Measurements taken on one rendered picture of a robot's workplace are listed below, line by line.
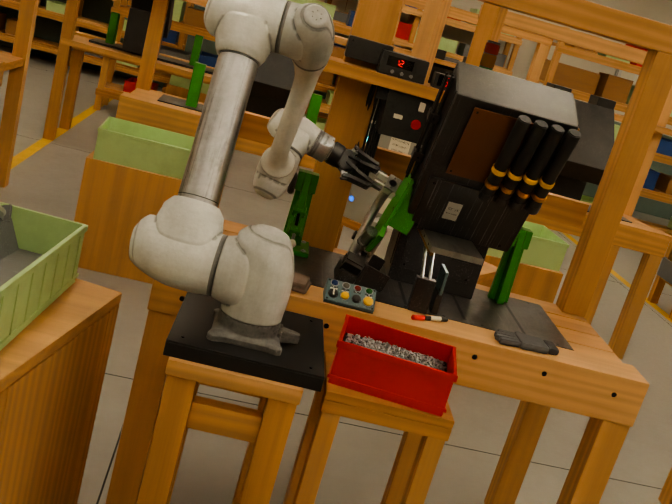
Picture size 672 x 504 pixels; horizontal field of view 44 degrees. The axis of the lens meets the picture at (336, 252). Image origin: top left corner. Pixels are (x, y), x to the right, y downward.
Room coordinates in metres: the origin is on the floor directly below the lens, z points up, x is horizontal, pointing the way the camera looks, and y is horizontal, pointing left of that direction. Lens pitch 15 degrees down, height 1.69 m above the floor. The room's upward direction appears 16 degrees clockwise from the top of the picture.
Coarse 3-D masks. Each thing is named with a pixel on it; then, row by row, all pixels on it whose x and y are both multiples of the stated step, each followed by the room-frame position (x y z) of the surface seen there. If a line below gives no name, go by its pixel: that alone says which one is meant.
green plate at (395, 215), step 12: (408, 180) 2.58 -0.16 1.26; (396, 192) 2.64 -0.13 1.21; (408, 192) 2.56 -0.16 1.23; (396, 204) 2.54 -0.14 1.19; (408, 204) 2.56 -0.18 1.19; (384, 216) 2.60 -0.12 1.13; (396, 216) 2.55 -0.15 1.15; (408, 216) 2.56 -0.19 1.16; (396, 228) 2.55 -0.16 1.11; (408, 228) 2.56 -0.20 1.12
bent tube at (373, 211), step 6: (390, 174) 2.67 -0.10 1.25; (390, 180) 2.66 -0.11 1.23; (396, 180) 2.66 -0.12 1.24; (384, 186) 2.63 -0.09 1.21; (390, 186) 2.64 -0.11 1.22; (396, 186) 2.65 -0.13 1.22; (378, 198) 2.70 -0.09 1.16; (384, 198) 2.69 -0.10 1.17; (372, 204) 2.72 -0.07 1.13; (378, 204) 2.71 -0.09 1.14; (372, 210) 2.70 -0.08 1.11; (378, 210) 2.71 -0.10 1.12; (366, 216) 2.70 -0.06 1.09; (372, 216) 2.70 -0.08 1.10; (366, 222) 2.67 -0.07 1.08; (372, 222) 2.69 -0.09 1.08; (360, 228) 2.65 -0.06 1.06; (366, 228) 2.66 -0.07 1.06; (360, 234) 2.63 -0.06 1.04; (354, 240) 2.61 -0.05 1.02; (354, 246) 2.59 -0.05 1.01; (360, 246) 2.61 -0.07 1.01; (354, 252) 2.57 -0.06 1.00
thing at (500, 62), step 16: (336, 16) 11.90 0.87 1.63; (416, 16) 12.01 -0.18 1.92; (400, 32) 12.03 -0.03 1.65; (416, 32) 12.09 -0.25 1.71; (448, 48) 12.15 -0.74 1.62; (464, 48) 12.22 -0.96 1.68; (496, 64) 12.27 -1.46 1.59; (512, 64) 12.24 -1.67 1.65; (320, 80) 11.92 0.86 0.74; (336, 80) 12.21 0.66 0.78; (320, 112) 12.33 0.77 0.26
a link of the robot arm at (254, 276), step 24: (240, 240) 1.90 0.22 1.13; (264, 240) 1.88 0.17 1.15; (288, 240) 1.93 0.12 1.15; (240, 264) 1.86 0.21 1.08; (264, 264) 1.86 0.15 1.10; (288, 264) 1.90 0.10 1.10; (216, 288) 1.87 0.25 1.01; (240, 288) 1.86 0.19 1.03; (264, 288) 1.86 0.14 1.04; (288, 288) 1.91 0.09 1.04; (240, 312) 1.87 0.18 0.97; (264, 312) 1.87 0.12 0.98
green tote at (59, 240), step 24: (24, 216) 2.20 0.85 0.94; (48, 216) 2.20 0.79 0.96; (24, 240) 2.20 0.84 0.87; (48, 240) 2.20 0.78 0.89; (72, 240) 2.09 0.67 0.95; (48, 264) 1.93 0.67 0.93; (72, 264) 2.15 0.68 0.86; (0, 288) 1.64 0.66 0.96; (24, 288) 1.79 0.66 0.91; (48, 288) 1.97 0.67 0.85; (0, 312) 1.65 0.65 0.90; (24, 312) 1.82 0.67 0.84; (0, 336) 1.68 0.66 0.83
